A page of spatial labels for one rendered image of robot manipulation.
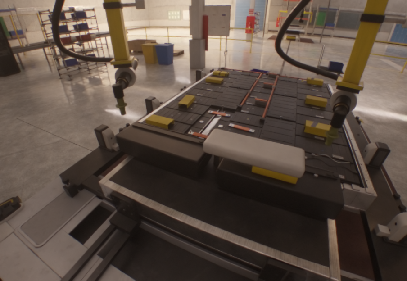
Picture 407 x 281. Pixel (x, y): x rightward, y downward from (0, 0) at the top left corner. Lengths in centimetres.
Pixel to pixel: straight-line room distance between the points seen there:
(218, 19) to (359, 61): 861
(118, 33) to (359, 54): 80
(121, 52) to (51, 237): 80
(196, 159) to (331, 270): 54
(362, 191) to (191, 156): 71
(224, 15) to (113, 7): 844
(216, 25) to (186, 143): 855
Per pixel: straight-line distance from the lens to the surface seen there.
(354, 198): 101
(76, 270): 89
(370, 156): 135
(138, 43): 972
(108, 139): 122
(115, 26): 80
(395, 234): 103
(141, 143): 85
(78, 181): 114
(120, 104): 71
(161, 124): 112
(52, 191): 123
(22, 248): 108
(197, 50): 620
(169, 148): 80
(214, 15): 922
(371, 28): 73
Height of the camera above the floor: 158
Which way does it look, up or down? 32 degrees down
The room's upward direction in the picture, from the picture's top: straight up
